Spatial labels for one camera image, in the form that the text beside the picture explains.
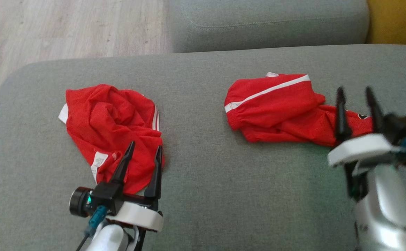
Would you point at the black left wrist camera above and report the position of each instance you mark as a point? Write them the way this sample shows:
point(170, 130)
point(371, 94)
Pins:
point(98, 198)

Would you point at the yellow cushion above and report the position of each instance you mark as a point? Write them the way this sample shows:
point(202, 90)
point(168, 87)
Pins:
point(398, 21)

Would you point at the red Bulls basketball jersey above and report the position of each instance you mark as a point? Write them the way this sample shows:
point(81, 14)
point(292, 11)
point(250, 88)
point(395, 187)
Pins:
point(108, 125)

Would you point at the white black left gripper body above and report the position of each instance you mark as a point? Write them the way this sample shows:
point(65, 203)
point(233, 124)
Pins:
point(136, 214)

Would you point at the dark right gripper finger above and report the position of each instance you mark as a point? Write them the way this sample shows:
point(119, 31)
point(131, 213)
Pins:
point(341, 118)
point(375, 109)

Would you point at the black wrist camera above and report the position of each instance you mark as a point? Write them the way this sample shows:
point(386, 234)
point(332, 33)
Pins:
point(401, 127)
point(98, 198)

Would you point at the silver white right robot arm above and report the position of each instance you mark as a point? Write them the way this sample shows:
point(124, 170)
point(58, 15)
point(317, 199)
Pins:
point(391, 209)

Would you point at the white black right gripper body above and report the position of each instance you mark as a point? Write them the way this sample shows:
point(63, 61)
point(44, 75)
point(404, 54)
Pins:
point(359, 150)

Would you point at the red shorts white stripe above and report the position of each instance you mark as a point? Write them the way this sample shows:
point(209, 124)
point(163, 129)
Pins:
point(279, 104)

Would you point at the grey sofa seat cushion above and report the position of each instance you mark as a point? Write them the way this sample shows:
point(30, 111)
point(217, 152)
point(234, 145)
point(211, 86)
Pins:
point(223, 195)

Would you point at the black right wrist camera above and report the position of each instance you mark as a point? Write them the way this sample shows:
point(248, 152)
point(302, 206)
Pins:
point(401, 127)

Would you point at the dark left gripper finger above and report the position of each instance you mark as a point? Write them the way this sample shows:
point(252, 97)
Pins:
point(155, 174)
point(126, 164)

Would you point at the grey sofa back cushion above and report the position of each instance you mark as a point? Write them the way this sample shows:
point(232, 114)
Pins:
point(265, 24)

